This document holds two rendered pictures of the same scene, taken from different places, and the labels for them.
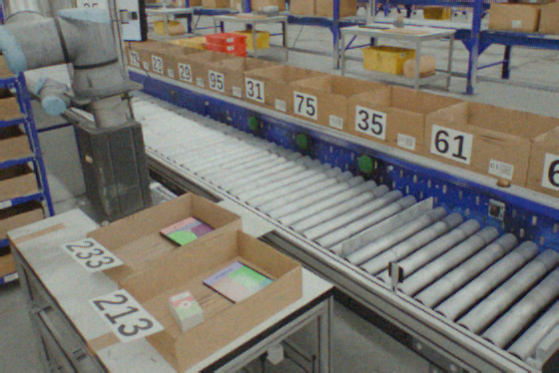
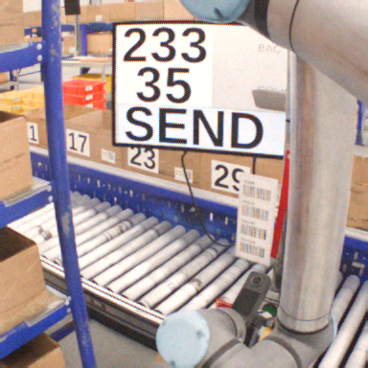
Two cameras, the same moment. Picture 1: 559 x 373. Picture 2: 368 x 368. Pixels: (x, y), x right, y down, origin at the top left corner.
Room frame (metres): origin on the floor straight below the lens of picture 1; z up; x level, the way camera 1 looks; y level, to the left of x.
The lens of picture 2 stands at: (1.67, 1.26, 1.58)
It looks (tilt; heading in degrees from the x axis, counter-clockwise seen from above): 22 degrees down; 344
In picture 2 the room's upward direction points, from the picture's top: straight up
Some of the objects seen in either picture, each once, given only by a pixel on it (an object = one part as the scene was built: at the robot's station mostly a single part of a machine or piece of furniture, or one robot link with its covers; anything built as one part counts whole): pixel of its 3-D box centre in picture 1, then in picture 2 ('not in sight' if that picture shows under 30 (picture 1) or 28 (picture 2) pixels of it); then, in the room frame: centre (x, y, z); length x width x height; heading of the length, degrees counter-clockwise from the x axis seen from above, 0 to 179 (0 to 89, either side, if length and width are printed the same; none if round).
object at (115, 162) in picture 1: (115, 165); not in sight; (1.66, 0.64, 0.91); 0.26 x 0.26 x 0.33; 42
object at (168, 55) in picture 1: (181, 62); (178, 149); (3.48, 0.75, 0.97); 0.39 x 0.29 x 0.17; 39
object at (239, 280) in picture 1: (243, 285); not in sight; (1.12, 0.14, 0.76); 0.19 x 0.14 x 0.02; 47
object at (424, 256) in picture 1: (431, 251); not in sight; (1.31, -0.43, 0.72); 0.52 x 0.05 x 0.05; 129
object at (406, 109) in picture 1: (405, 118); not in sight; (1.96, -0.49, 0.96); 0.39 x 0.29 x 0.17; 39
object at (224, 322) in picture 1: (213, 289); not in sight; (1.06, 0.21, 0.80); 0.38 x 0.28 x 0.10; 132
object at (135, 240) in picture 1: (167, 239); not in sight; (1.32, 0.38, 0.80); 0.38 x 0.28 x 0.10; 135
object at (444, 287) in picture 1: (469, 269); not in sight; (1.21, -0.52, 0.72); 0.52 x 0.05 x 0.05; 129
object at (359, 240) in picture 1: (390, 229); not in sight; (1.44, -0.33, 0.74); 0.46 x 0.01 x 0.09; 129
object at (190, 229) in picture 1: (193, 234); not in sight; (1.38, 0.32, 0.78); 0.19 x 0.14 x 0.02; 45
